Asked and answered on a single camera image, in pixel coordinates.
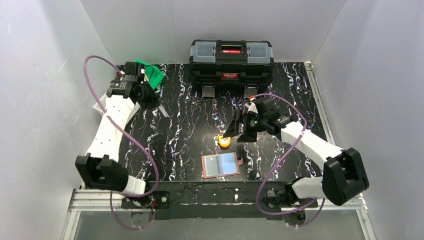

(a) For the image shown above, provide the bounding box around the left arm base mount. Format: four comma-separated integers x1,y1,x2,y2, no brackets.
121,190,171,210

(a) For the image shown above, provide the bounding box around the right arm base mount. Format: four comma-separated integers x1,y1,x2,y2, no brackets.
261,186,321,228

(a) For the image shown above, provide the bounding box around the white blue credit card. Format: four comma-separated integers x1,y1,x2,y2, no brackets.
158,105,170,118

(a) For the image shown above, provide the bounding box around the white bin front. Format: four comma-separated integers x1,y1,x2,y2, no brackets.
92,93,141,124

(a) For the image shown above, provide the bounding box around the black toolbox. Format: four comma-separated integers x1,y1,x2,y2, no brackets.
188,39,274,98

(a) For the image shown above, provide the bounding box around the yellow tape measure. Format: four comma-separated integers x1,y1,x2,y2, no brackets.
218,135,231,149

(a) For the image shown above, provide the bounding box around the green plastic bin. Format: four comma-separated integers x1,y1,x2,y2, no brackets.
135,59,165,90

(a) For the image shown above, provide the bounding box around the aluminium frame rail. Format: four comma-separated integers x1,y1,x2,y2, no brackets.
62,186,376,240

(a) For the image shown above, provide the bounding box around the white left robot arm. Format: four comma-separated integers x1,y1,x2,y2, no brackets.
75,60,164,198

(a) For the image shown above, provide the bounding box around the pink leather card holder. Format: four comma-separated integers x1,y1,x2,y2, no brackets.
201,152,244,179

